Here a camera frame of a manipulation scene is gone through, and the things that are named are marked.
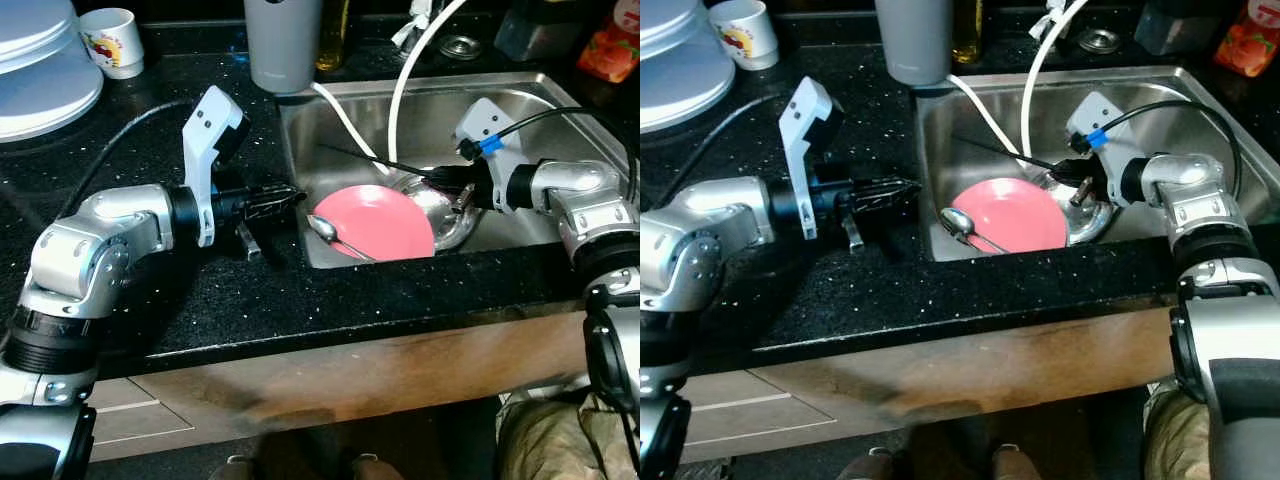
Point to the silver metal spoon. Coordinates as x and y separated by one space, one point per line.
955 221
322 228

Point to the black chopstick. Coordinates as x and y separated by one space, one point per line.
1010 153
380 163

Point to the pink round plate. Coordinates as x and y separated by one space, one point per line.
1020 215
385 225

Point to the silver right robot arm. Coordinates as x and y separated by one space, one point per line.
590 200
1200 200

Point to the stainless steel sink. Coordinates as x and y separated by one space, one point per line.
1160 90
440 110

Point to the small round metal strainer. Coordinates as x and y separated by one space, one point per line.
460 47
1100 40

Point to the white tap fitting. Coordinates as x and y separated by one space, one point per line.
1052 18
412 25

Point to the dark translucent container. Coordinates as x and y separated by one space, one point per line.
530 35
1175 30

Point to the yellow oil bottle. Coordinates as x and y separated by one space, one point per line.
333 40
967 35

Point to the beige cabinet door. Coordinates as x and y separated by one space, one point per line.
350 370
950 365
555 345

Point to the orange juice carton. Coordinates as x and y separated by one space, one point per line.
610 50
1250 45

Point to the white mug with fruit print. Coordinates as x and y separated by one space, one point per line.
112 45
745 35

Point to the white tiered plastic container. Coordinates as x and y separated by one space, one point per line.
45 80
685 75

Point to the beige drawer front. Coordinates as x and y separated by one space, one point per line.
125 395
150 430
760 420
730 385

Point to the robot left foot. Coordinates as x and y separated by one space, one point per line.
863 465
232 468

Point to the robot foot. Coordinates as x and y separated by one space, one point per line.
863 465
232 468
1015 463
365 468

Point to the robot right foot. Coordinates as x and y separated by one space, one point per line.
1015 463
365 468

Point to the black ribbed floor mat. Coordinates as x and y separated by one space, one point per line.
717 468

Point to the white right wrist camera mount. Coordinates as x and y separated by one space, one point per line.
480 118
1090 110

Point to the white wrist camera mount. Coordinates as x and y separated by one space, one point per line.
215 130
480 118
810 120
1090 110

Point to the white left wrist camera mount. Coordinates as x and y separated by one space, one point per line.
215 130
810 120

